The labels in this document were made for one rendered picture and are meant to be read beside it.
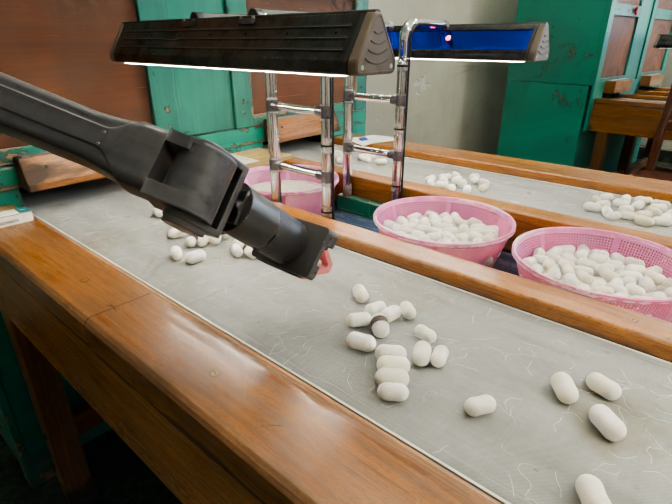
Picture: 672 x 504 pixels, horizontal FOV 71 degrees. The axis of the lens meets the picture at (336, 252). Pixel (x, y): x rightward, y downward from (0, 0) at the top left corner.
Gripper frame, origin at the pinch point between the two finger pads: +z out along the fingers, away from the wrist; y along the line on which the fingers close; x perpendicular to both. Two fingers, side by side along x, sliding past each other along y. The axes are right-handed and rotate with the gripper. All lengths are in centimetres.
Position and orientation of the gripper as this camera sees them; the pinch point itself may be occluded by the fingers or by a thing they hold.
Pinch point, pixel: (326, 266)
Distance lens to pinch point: 65.3
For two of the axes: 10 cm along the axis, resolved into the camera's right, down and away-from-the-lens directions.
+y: -7.6, -2.7, 5.9
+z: 5.0, 3.5, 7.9
